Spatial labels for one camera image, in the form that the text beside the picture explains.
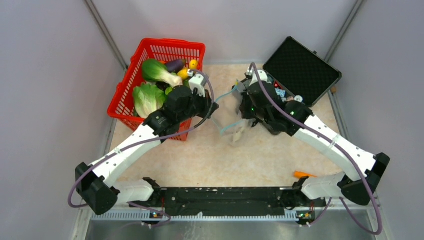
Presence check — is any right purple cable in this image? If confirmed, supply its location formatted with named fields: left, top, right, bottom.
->
left=248, top=62, right=383, bottom=236

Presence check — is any green lettuce toy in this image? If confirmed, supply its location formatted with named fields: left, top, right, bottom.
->
left=132, top=83, right=167, bottom=119

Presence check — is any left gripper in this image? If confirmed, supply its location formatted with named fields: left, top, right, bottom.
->
left=178, top=87, right=220, bottom=123

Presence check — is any red plastic basket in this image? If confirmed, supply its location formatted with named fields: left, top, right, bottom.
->
left=107, top=38, right=207, bottom=142

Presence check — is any orange toy carrot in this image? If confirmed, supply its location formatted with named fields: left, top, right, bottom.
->
left=293, top=171, right=317, bottom=179

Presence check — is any black poker chip case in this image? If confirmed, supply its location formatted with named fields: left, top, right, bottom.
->
left=260, top=36, right=342, bottom=108

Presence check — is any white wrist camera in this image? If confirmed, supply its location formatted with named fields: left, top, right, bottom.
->
left=187, top=69, right=207, bottom=97
left=244, top=68, right=269, bottom=88

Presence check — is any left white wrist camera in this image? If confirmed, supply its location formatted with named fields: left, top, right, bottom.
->
left=187, top=69, right=207, bottom=97

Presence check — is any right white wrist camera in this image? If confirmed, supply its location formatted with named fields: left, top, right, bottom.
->
left=244, top=68, right=269, bottom=88

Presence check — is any purple eggplant toy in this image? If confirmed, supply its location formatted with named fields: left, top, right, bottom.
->
left=164, top=58, right=187, bottom=73

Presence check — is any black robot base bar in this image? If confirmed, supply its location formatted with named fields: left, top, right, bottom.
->
left=143, top=187, right=327, bottom=217

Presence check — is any clear zip top bag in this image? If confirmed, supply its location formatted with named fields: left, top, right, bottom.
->
left=211, top=80, right=254, bottom=146

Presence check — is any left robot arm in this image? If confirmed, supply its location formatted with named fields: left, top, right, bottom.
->
left=71, top=85, right=219, bottom=215

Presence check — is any yellow lemon toy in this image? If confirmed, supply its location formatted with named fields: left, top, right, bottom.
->
left=177, top=67, right=189, bottom=81

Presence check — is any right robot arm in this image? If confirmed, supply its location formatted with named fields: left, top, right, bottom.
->
left=240, top=81, right=390, bottom=206

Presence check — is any green bok choy toy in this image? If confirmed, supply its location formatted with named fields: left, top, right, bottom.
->
left=141, top=58, right=183, bottom=87

